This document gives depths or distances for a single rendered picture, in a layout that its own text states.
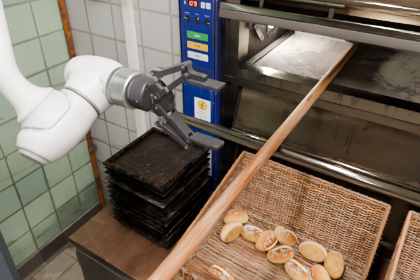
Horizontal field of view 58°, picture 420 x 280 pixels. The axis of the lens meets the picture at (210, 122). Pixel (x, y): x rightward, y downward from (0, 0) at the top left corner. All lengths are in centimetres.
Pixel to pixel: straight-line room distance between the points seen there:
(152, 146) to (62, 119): 68
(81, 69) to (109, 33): 82
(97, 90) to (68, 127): 10
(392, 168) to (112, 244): 102
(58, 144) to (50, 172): 126
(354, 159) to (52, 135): 93
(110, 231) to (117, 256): 13
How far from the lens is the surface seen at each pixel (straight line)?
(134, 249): 151
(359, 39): 102
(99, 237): 157
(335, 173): 93
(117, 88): 84
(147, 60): 161
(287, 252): 142
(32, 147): 84
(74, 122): 85
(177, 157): 141
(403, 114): 124
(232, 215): 150
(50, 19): 186
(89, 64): 91
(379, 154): 132
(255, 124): 141
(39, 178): 206
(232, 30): 132
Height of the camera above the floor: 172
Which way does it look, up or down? 32 degrees down
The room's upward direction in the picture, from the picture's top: straight up
